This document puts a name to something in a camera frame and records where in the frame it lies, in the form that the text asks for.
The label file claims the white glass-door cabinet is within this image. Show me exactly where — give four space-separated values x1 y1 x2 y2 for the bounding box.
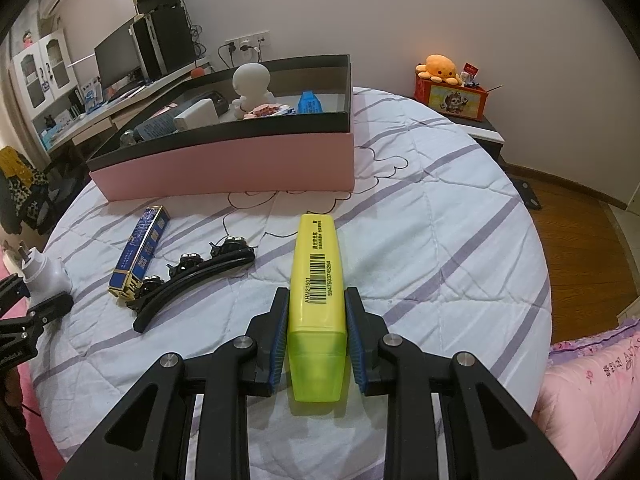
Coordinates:
9 26 79 122

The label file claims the blue carton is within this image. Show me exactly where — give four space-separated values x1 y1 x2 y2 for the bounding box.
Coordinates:
81 82 104 114

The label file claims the blue highlighter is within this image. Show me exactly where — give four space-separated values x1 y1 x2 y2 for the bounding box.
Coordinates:
297 90 324 115

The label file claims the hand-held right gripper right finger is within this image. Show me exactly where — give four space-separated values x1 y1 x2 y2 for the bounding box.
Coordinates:
344 286 577 480

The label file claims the pink blanket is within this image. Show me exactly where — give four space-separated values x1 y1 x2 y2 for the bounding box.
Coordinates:
531 319 640 480

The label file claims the chair with leopard cloth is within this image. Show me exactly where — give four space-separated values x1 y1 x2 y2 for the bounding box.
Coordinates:
0 146 57 237

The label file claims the orange octopus plush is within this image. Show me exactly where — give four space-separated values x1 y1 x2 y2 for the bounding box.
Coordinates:
416 53 462 85

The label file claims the black computer monitor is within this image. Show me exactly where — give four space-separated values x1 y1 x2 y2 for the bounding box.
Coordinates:
93 27 144 89

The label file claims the white desk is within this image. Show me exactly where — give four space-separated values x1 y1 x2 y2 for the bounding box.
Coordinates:
39 60 217 163

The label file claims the black computer tower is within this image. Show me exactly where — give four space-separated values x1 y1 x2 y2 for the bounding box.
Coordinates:
130 5 198 82

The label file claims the black hair clip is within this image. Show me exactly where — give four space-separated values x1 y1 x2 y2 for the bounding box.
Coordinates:
131 234 257 334

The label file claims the dark nightstand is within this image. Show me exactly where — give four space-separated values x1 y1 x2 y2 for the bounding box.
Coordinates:
414 94 505 162

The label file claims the blue and gold small box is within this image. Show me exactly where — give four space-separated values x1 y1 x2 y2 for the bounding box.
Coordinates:
108 205 172 302

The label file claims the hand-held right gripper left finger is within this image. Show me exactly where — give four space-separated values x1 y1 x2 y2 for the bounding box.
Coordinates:
56 286 291 480

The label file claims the white plaster figurine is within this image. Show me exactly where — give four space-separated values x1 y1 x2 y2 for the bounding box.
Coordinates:
230 62 276 120

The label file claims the red printed box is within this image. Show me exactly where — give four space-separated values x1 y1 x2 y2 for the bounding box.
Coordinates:
413 72 489 122

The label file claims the pink box with black rim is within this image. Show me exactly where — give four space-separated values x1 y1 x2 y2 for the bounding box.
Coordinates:
86 53 356 203

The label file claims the white charger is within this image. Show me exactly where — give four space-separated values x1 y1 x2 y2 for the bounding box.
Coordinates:
173 98 220 132

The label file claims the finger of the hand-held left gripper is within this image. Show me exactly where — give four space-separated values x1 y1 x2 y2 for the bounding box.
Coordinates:
0 290 74 348
0 274 28 306

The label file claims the white wall socket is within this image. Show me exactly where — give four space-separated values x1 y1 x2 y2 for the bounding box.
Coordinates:
224 33 272 54

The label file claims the yellow highlighter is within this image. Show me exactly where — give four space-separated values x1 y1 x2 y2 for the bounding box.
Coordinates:
286 213 348 404

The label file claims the pink building block figure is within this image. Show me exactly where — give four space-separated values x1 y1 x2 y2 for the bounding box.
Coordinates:
243 102 297 120

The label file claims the black remote control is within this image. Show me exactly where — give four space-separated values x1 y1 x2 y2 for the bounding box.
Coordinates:
133 90 230 142

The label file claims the white plug adapter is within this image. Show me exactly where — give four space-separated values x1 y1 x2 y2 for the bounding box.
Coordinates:
17 241 72 303

